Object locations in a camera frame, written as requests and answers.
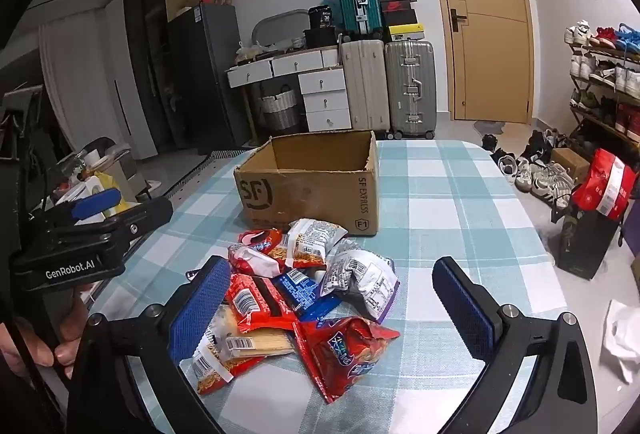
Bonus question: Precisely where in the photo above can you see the beige suitcase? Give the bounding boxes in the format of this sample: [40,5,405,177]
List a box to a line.
[340,38,392,139]

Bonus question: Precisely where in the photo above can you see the pile of shoes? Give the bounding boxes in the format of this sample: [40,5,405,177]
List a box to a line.
[480,129,576,209]

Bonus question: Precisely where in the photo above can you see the black storage box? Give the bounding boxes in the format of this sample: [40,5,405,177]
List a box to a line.
[304,28,341,49]

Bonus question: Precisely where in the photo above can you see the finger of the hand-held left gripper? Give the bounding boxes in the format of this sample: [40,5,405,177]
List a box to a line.
[50,199,174,245]
[31,188,123,227]

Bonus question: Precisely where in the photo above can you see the brown cardboard box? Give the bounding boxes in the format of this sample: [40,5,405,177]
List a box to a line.
[233,130,379,239]

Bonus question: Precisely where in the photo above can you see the teal checked tablecloth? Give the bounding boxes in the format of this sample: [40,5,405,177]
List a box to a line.
[87,139,568,434]

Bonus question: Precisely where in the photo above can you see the red barcode snack packet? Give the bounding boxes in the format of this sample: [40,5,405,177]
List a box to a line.
[223,273,301,335]

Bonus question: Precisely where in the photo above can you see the silver suitcase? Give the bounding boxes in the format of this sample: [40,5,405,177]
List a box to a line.
[384,38,437,141]

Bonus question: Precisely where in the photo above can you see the white dresser with drawers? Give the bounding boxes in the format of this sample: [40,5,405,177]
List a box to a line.
[226,46,353,132]

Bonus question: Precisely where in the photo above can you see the white purple snack packet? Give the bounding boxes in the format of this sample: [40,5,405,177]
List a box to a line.
[320,239,401,325]

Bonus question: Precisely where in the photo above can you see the shoe rack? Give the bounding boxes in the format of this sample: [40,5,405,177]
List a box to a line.
[565,21,640,149]

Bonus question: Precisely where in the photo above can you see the beige box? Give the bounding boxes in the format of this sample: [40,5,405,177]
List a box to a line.
[107,159,138,202]

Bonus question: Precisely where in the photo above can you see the white plastic bag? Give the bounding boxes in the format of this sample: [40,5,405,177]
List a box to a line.
[602,299,640,385]

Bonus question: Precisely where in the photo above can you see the wooden door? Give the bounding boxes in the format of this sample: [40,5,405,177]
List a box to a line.
[419,0,535,125]

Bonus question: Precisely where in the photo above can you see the red shopping bag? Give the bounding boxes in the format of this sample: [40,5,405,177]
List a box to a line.
[572,149,636,219]

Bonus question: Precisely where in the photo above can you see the person's left hand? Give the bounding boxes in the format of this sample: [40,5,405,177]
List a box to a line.
[0,298,91,380]

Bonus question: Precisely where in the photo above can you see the rows of shoes on rack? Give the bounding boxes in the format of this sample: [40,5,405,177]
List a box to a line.
[564,20,640,139]

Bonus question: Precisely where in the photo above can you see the black jar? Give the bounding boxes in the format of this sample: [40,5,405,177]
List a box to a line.
[307,5,335,30]

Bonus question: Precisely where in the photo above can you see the red chips bag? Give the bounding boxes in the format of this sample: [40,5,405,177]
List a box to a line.
[292,314,401,405]

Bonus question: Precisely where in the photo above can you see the black paper bag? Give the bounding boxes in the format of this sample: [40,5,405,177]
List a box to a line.
[552,206,623,281]

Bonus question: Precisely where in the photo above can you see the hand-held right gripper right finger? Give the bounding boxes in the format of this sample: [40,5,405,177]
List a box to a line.
[432,256,598,434]

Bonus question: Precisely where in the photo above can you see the small cardboard box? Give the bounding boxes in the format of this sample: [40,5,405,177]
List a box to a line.
[550,147,592,179]

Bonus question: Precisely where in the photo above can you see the dark tall wardrobe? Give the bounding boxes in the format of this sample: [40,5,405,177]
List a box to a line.
[122,0,196,159]

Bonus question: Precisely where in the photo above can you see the red cookie packet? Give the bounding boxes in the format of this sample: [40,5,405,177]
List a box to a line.
[237,228,286,265]

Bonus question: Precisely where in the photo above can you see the yellow bag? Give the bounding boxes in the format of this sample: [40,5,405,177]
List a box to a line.
[92,171,126,215]

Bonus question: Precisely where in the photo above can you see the black refrigerator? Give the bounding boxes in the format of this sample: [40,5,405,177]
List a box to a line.
[167,4,251,155]

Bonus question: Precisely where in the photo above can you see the red white snack packet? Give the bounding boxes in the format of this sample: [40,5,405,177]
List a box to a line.
[227,244,282,279]

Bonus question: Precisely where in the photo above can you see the blue cookie packet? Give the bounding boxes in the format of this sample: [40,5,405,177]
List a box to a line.
[272,266,343,319]

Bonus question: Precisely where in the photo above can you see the grey round object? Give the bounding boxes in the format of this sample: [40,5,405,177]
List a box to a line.
[75,138,123,165]

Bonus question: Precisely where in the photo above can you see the woven laundry basket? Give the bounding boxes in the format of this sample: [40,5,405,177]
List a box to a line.
[257,85,301,131]

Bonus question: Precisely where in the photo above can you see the clear cracker packet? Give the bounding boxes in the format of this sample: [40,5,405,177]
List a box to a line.
[207,306,296,360]

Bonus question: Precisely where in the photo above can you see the grey oval mirror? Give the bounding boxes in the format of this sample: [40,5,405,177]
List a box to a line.
[251,10,311,52]

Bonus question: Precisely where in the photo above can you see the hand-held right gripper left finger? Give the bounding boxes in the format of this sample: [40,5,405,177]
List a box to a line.
[67,256,233,434]

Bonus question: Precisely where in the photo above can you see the white curtain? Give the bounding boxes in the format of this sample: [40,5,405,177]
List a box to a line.
[37,11,131,175]

